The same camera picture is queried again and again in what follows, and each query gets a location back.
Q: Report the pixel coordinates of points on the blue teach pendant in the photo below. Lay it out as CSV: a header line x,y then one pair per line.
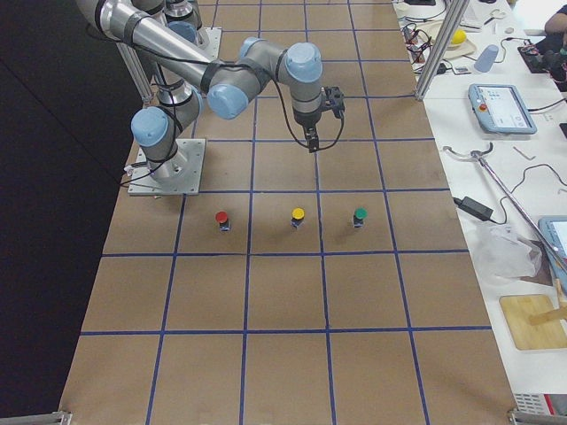
x,y
499,109
554,230

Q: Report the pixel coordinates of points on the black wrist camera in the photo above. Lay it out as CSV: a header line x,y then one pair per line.
x,y
334,101

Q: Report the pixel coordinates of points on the red push button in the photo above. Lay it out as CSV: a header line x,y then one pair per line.
x,y
223,221

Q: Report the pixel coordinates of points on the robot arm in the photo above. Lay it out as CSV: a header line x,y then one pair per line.
x,y
168,133
229,87

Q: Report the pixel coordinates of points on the wooden cutting board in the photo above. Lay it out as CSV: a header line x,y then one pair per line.
x,y
533,322

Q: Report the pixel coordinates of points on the green push button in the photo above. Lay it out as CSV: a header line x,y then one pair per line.
x,y
360,214

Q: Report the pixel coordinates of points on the yellow push button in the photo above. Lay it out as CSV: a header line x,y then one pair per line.
x,y
297,217

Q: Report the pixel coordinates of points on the metal reacher stick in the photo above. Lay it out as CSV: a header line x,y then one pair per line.
x,y
479,156

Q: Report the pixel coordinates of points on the yellow lemon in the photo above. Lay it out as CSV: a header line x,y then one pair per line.
x,y
458,38

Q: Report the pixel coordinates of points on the blue plastic cup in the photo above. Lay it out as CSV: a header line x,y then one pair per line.
x,y
486,59

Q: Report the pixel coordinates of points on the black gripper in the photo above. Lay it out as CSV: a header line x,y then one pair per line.
x,y
306,119

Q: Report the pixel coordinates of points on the beige plate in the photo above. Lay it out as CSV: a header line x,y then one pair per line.
x,y
467,47

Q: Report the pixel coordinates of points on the aluminium frame post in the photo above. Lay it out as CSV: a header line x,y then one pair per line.
x,y
451,22

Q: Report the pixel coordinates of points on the clear plastic bag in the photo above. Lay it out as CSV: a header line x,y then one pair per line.
x,y
499,254

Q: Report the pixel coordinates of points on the black power adapter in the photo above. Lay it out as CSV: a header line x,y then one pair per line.
x,y
474,208

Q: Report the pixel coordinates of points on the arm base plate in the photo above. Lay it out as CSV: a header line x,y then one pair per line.
x,y
209,40
180,175

